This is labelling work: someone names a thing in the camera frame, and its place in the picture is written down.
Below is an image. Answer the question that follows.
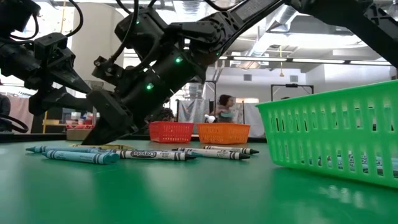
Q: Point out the ceiling light rail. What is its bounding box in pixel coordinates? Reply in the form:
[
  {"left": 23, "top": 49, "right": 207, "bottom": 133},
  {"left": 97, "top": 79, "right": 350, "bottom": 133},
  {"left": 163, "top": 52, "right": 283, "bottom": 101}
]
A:
[{"left": 217, "top": 55, "right": 398, "bottom": 67}]

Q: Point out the patterned white cloth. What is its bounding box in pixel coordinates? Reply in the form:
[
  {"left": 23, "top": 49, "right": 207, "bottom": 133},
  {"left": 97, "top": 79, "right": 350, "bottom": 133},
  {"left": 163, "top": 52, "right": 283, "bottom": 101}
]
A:
[{"left": 234, "top": 101, "right": 245, "bottom": 124}]

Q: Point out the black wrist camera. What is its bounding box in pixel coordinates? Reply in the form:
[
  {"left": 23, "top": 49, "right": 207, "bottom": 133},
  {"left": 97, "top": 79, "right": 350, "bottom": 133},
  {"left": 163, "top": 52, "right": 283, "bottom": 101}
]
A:
[
  {"left": 0, "top": 0, "right": 41, "bottom": 35},
  {"left": 91, "top": 55, "right": 137, "bottom": 94}
]

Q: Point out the wooden lamp base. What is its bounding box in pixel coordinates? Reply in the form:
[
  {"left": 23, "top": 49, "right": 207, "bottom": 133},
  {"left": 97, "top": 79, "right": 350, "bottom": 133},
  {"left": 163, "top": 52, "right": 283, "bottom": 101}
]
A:
[{"left": 66, "top": 128, "right": 94, "bottom": 141}]

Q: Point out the green plastic basket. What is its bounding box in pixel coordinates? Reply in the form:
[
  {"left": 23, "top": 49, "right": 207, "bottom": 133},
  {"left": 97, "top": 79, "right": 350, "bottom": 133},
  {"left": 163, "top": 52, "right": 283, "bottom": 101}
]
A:
[{"left": 255, "top": 80, "right": 398, "bottom": 189}]

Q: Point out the red plastic basket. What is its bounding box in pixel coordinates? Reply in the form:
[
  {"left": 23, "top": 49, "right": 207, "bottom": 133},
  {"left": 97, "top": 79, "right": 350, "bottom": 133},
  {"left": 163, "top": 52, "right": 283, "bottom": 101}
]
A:
[{"left": 149, "top": 121, "right": 195, "bottom": 144}]

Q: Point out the black cable loop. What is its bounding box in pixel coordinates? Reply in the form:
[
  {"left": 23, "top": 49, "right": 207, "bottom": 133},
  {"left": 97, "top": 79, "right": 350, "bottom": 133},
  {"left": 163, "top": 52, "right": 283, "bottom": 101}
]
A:
[{"left": 0, "top": 113, "right": 30, "bottom": 134}]

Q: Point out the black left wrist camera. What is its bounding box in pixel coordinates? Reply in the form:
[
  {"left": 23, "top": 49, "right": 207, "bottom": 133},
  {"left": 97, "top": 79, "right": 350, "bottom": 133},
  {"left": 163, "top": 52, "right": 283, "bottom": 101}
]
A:
[{"left": 0, "top": 0, "right": 41, "bottom": 35}]

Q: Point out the grey hanging cloth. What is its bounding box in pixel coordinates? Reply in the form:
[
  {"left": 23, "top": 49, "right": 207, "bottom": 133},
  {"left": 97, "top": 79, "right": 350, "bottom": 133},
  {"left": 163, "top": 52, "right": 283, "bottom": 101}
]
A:
[{"left": 178, "top": 99, "right": 210, "bottom": 124}]

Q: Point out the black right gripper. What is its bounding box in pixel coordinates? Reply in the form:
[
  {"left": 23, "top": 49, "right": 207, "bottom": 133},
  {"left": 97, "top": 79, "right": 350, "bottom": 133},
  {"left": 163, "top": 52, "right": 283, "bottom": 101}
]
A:
[{"left": 81, "top": 52, "right": 208, "bottom": 146}]

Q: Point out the silver round ceiling duct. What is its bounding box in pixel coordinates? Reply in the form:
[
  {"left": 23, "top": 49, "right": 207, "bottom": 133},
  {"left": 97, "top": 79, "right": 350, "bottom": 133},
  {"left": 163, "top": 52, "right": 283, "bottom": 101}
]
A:
[{"left": 248, "top": 6, "right": 308, "bottom": 58}]

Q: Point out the person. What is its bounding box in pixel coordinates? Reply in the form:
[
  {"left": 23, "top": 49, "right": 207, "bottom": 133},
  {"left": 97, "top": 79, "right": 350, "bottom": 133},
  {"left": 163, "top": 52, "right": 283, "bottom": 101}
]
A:
[
  {"left": 152, "top": 107, "right": 175, "bottom": 123},
  {"left": 214, "top": 94, "right": 237, "bottom": 124}
]

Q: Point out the pink cloth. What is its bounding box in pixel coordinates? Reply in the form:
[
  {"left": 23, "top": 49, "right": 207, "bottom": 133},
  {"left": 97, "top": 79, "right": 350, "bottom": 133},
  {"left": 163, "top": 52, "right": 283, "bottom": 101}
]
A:
[{"left": 9, "top": 95, "right": 35, "bottom": 131}]

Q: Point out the orange plastic basket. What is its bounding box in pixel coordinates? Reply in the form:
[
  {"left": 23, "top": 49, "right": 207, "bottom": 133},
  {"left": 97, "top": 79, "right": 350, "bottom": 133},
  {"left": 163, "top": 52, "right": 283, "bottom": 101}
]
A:
[{"left": 196, "top": 123, "right": 251, "bottom": 146}]

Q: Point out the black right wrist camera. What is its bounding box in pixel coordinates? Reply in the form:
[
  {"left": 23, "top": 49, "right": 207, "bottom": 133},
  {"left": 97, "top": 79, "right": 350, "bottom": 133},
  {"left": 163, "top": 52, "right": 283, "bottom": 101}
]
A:
[{"left": 91, "top": 55, "right": 137, "bottom": 94}]

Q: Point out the black metal frame stand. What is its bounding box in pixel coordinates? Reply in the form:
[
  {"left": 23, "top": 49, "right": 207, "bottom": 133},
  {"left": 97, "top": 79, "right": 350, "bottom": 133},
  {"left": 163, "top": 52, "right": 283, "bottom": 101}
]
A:
[
  {"left": 203, "top": 80, "right": 218, "bottom": 123},
  {"left": 271, "top": 83, "right": 315, "bottom": 104}
]

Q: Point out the yellow ceiling pendant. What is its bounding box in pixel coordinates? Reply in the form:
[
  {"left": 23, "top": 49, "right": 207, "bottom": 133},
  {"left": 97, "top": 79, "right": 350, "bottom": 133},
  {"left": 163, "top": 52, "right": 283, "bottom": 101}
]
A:
[{"left": 279, "top": 45, "right": 285, "bottom": 78}]

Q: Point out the grey rectangular air duct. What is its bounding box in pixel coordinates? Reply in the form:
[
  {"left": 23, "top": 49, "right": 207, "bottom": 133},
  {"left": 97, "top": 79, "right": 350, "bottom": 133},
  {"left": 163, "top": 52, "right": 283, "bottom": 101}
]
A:
[{"left": 298, "top": 15, "right": 361, "bottom": 35}]

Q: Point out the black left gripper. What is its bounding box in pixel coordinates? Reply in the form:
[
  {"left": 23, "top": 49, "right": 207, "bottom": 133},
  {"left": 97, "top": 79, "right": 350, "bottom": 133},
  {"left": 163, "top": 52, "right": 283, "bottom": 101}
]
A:
[{"left": 24, "top": 32, "right": 93, "bottom": 116}]

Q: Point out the black table frame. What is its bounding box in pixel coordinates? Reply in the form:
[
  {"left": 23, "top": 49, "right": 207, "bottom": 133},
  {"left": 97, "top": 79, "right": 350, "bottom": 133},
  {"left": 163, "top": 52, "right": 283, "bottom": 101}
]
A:
[{"left": 0, "top": 133, "right": 268, "bottom": 144}]

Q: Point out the translucent storage box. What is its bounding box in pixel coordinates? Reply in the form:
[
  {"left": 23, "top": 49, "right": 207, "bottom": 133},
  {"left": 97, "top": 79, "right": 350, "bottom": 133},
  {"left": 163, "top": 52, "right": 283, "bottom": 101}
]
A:
[{"left": 62, "top": 108, "right": 77, "bottom": 123}]

